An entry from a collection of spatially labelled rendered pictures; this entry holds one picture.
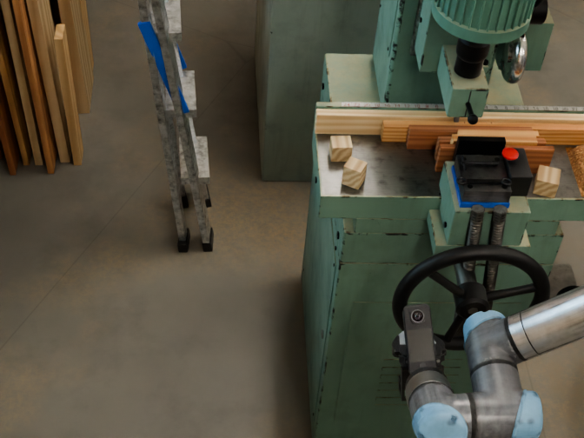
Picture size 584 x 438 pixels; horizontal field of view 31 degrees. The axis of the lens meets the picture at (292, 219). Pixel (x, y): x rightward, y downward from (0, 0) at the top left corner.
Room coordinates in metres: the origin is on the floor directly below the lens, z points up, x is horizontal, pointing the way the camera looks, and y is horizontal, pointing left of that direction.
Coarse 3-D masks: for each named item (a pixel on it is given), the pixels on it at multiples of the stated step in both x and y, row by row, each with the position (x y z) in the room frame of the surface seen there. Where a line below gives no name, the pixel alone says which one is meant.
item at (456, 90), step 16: (448, 48) 1.65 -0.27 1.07; (448, 64) 1.59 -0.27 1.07; (448, 80) 1.56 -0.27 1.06; (464, 80) 1.55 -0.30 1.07; (480, 80) 1.55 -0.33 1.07; (448, 96) 1.53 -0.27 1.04; (464, 96) 1.52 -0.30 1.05; (480, 96) 1.53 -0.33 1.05; (448, 112) 1.52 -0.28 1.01; (464, 112) 1.52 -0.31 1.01; (480, 112) 1.53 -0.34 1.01
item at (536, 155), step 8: (440, 144) 1.49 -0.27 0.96; (448, 144) 1.49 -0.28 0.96; (440, 152) 1.48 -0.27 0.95; (448, 152) 1.48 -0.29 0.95; (528, 152) 1.49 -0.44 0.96; (536, 152) 1.49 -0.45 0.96; (544, 152) 1.50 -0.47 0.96; (552, 152) 1.50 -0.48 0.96; (440, 160) 1.48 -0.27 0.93; (448, 160) 1.48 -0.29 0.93; (528, 160) 1.49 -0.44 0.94; (536, 160) 1.50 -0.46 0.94; (544, 160) 1.50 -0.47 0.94; (440, 168) 1.48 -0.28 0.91; (536, 168) 1.50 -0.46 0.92
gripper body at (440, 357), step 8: (400, 352) 1.06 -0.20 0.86; (440, 352) 1.06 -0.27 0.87; (400, 360) 1.05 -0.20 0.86; (440, 360) 1.05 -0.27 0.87; (424, 368) 1.00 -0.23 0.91; (432, 368) 1.00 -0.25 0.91; (440, 368) 1.04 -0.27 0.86; (400, 376) 1.06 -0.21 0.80; (408, 376) 0.99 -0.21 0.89; (400, 384) 1.05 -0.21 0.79; (400, 392) 1.03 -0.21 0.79
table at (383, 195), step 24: (312, 144) 1.58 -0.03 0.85; (360, 144) 1.53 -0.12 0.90; (384, 144) 1.54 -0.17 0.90; (552, 144) 1.59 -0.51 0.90; (336, 168) 1.46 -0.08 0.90; (384, 168) 1.47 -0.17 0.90; (408, 168) 1.48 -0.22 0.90; (432, 168) 1.49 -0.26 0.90; (336, 192) 1.39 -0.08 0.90; (360, 192) 1.40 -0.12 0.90; (384, 192) 1.41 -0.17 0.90; (408, 192) 1.41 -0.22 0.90; (432, 192) 1.42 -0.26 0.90; (528, 192) 1.44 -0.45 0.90; (576, 192) 1.45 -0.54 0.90; (336, 216) 1.38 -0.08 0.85; (360, 216) 1.39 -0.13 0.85; (384, 216) 1.39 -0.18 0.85; (408, 216) 1.40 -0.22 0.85; (432, 216) 1.38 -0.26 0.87; (552, 216) 1.43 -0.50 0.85; (576, 216) 1.43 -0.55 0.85; (432, 240) 1.34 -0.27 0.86; (528, 240) 1.34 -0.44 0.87
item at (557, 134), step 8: (384, 120) 1.57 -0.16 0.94; (384, 128) 1.55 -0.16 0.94; (392, 128) 1.55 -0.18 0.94; (400, 128) 1.55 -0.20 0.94; (536, 128) 1.59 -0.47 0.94; (544, 128) 1.59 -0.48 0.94; (552, 128) 1.59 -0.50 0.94; (560, 128) 1.59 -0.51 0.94; (568, 128) 1.59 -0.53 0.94; (576, 128) 1.60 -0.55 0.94; (384, 136) 1.55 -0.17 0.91; (392, 136) 1.55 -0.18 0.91; (400, 136) 1.55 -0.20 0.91; (544, 136) 1.58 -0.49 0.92; (552, 136) 1.59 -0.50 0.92; (560, 136) 1.59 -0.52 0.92; (568, 136) 1.59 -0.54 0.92; (576, 136) 1.59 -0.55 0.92; (560, 144) 1.59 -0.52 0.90; (568, 144) 1.59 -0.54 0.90; (576, 144) 1.59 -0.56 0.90
